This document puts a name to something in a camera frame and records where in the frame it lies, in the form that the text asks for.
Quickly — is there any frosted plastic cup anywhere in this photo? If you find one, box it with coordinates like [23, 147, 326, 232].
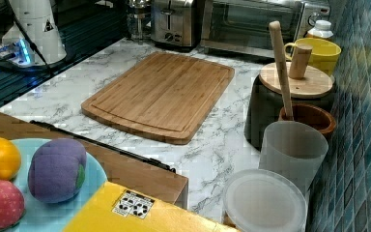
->
[259, 121, 328, 194]

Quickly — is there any yellow ceramic mug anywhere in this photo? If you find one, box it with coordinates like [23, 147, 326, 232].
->
[284, 38, 341, 75]

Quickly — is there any purple plush ball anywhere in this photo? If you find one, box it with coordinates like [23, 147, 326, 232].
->
[28, 138, 87, 203]

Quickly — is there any clear round plastic lid container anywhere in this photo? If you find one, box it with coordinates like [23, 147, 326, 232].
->
[222, 169, 306, 232]

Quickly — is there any wooden drawer box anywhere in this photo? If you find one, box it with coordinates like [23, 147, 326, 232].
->
[0, 112, 188, 209]

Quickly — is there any stainless steel toaster oven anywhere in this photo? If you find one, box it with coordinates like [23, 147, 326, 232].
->
[200, 0, 330, 58]

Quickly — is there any yellow cardboard box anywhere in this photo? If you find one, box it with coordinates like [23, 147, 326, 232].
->
[63, 182, 240, 232]

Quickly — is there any dark canister with wooden lid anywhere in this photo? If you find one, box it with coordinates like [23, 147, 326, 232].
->
[244, 63, 335, 151]

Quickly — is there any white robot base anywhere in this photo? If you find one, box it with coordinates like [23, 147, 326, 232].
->
[0, 0, 67, 68]

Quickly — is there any stainless steel two-slot toaster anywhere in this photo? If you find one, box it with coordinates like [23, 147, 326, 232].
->
[151, 0, 199, 47]

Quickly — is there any glass jar with metal lid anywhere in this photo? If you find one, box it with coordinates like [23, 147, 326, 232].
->
[127, 0, 152, 41]

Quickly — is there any wooden pestle stick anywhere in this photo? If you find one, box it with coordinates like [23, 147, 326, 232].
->
[269, 20, 294, 121]

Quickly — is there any light blue plate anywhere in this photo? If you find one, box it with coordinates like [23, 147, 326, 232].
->
[0, 138, 106, 232]

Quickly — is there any bamboo cutting board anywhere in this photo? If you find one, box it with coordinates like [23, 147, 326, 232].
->
[81, 52, 235, 145]

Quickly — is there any pink plush strawberry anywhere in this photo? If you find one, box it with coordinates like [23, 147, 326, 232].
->
[0, 181, 25, 230]

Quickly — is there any white capped bottle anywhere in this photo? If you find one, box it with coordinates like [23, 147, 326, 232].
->
[305, 19, 333, 40]

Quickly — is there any brown wooden bowl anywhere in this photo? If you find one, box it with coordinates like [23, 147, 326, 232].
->
[278, 103, 336, 140]

